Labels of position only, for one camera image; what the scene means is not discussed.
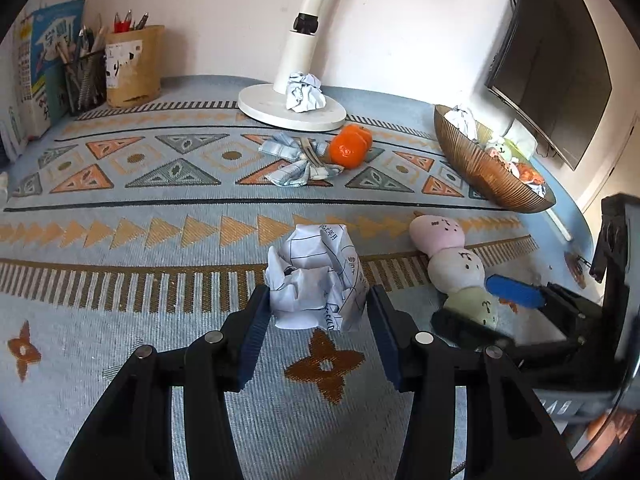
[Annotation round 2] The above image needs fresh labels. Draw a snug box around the blue book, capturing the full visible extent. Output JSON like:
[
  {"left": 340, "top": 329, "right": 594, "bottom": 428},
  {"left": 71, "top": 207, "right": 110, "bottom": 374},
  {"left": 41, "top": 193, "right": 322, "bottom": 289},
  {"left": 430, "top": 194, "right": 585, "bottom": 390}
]
[{"left": 15, "top": 0, "right": 87, "bottom": 137}]

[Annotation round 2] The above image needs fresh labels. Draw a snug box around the person's right hand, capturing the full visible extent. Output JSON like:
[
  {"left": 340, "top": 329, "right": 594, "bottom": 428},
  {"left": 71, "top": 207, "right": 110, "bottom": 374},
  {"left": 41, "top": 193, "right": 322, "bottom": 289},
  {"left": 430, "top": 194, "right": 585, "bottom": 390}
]
[{"left": 575, "top": 405, "right": 636, "bottom": 472}]

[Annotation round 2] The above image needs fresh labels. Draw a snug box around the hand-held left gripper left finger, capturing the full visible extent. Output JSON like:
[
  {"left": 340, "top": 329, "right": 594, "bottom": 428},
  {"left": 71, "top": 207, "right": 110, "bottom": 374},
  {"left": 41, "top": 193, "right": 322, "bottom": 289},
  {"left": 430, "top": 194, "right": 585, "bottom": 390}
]
[{"left": 55, "top": 284, "right": 272, "bottom": 480}]

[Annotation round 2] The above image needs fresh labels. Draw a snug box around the bamboo pen holder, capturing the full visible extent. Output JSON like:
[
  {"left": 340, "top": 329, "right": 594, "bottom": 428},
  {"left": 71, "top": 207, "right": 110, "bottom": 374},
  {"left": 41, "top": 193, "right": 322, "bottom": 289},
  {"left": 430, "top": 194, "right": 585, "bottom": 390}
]
[{"left": 104, "top": 25, "right": 166, "bottom": 109}]

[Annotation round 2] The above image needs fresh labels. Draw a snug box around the row of upright books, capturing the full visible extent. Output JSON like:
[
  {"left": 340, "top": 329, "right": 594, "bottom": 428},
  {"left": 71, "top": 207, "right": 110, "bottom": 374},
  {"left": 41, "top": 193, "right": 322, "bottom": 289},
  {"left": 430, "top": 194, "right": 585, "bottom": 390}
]
[{"left": 0, "top": 0, "right": 83, "bottom": 161}]

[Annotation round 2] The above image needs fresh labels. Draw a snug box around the pastel dango plush toy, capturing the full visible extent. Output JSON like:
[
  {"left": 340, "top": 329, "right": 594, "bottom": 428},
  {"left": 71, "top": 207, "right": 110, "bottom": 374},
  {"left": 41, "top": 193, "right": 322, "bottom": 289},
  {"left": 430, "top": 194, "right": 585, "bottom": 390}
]
[{"left": 409, "top": 213, "right": 500, "bottom": 332}]

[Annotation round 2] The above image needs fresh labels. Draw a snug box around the brown ribbed bowl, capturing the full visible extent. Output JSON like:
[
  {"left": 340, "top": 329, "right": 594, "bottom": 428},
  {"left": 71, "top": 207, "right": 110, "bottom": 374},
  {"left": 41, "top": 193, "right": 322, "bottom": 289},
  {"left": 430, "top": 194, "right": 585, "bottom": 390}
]
[{"left": 433, "top": 104, "right": 557, "bottom": 214}]

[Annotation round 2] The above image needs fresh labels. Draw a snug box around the patterned table mat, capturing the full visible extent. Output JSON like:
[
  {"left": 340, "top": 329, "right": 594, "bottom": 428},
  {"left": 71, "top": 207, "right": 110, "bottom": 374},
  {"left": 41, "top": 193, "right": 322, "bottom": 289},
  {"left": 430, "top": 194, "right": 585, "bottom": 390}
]
[{"left": 0, "top": 75, "right": 601, "bottom": 480}]

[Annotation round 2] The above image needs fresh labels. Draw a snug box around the orange tangerine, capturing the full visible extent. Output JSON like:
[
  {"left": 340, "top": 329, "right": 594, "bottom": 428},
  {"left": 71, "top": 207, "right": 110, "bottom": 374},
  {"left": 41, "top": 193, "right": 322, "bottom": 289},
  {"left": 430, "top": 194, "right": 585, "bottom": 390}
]
[{"left": 328, "top": 124, "right": 374, "bottom": 169}]

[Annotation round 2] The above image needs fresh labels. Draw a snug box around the paper ball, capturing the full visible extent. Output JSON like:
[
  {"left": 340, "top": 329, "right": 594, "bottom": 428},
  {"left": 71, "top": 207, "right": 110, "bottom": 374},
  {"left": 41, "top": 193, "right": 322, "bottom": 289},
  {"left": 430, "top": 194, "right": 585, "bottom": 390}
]
[
  {"left": 444, "top": 105, "right": 479, "bottom": 141},
  {"left": 265, "top": 222, "right": 370, "bottom": 333},
  {"left": 286, "top": 72, "right": 326, "bottom": 113}
]

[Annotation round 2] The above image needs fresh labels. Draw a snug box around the black monitor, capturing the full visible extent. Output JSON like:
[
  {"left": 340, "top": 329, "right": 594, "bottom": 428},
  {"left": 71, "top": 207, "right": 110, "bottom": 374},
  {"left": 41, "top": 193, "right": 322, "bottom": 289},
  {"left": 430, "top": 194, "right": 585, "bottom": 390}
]
[{"left": 485, "top": 0, "right": 614, "bottom": 171}]

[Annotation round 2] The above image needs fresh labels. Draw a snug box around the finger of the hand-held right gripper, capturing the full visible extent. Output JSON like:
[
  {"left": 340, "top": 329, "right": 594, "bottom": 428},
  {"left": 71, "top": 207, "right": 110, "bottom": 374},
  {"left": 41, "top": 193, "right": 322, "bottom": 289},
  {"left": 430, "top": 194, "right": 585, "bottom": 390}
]
[
  {"left": 431, "top": 307, "right": 581, "bottom": 362},
  {"left": 484, "top": 273, "right": 606, "bottom": 342}
]

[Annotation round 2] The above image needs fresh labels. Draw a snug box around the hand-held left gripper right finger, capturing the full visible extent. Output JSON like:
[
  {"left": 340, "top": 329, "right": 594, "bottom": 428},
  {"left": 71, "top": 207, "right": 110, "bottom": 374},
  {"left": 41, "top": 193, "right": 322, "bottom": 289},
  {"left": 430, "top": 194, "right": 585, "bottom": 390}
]
[{"left": 366, "top": 284, "right": 581, "bottom": 480}]

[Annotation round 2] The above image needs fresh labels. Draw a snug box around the bunch of red pens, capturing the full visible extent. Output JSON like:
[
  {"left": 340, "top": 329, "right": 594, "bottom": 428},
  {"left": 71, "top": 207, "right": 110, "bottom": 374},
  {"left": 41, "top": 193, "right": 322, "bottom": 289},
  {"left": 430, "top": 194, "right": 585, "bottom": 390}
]
[{"left": 112, "top": 8, "right": 150, "bottom": 34}]

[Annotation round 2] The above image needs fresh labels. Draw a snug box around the checkered crumpled cloth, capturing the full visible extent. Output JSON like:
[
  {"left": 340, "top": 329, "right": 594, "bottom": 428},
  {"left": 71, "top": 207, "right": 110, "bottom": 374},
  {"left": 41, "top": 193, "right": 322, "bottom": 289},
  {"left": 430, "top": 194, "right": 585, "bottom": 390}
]
[{"left": 258, "top": 132, "right": 345, "bottom": 188}]

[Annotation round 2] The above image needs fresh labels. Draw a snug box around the metal fork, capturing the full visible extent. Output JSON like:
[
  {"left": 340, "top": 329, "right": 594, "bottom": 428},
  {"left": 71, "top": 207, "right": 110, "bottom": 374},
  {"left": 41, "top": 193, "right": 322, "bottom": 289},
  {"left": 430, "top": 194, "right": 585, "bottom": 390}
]
[{"left": 299, "top": 136, "right": 331, "bottom": 167}]

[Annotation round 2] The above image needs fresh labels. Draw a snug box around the small orange wrapper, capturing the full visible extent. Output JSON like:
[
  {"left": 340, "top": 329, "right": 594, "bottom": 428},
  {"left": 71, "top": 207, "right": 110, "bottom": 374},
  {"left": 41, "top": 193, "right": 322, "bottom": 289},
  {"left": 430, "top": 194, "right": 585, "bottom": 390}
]
[{"left": 517, "top": 161, "right": 547, "bottom": 185}]

